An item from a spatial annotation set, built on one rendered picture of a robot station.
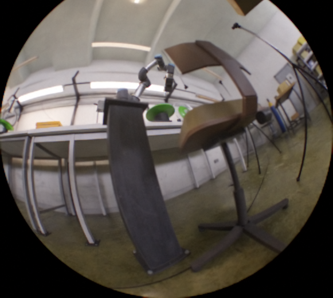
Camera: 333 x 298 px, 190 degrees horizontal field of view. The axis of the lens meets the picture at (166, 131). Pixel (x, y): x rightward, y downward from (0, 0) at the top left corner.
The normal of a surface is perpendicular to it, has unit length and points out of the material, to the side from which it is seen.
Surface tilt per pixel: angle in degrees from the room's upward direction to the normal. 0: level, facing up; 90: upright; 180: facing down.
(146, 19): 180
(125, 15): 180
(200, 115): 90
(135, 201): 90
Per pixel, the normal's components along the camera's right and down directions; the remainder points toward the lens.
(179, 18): 0.26, 0.89
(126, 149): 0.54, -0.46
